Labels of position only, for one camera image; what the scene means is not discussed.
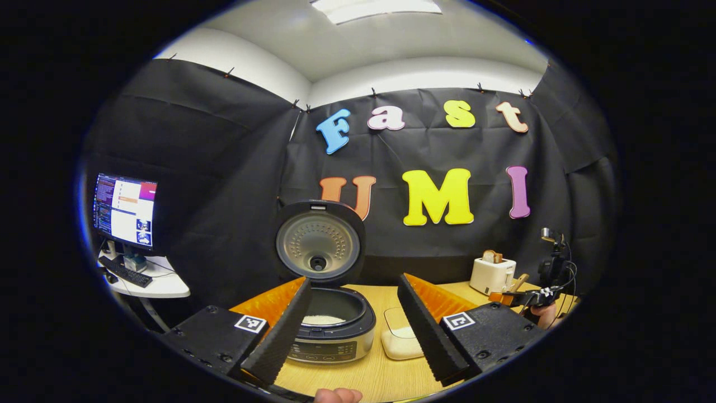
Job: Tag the silver black rice cooker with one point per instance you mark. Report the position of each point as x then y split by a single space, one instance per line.
319 246

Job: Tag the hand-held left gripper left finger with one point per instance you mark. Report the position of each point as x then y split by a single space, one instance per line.
285 336

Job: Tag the white toaster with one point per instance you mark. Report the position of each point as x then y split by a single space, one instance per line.
491 277

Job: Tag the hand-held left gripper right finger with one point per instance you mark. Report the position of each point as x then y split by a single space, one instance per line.
425 330

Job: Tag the wooden spoon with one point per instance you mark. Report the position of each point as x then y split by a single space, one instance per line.
521 281

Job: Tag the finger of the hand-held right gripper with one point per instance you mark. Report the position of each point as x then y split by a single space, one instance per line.
526 296

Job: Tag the white side desk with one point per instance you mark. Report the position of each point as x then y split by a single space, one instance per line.
165 285

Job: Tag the toasted bread slice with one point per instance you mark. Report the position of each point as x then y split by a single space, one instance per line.
492 256

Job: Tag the computer monitor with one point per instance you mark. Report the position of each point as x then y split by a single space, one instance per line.
126 210

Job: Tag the ceiling light panel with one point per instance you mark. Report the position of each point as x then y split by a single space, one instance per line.
375 10

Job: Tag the black keyboard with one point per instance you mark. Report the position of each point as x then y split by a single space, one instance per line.
126 272

